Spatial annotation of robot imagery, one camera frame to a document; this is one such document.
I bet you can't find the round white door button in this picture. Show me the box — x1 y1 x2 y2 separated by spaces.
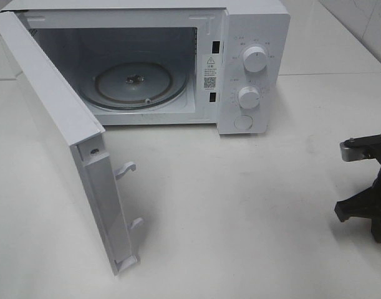
234 115 253 130

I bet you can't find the white upper microwave knob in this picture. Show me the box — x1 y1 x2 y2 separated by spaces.
243 45 268 73

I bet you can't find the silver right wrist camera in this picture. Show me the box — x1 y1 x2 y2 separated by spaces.
340 134 381 164

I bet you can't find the glass microwave turntable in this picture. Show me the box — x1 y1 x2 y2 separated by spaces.
80 62 189 110

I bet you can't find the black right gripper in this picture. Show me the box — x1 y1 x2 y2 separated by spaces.
334 135 381 243

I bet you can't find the white lower microwave knob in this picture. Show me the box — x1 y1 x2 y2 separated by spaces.
238 87 261 109

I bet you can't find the white microwave oven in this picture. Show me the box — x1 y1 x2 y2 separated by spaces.
0 1 291 135

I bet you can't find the white microwave knob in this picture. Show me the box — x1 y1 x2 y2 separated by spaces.
243 45 268 73
238 87 261 109

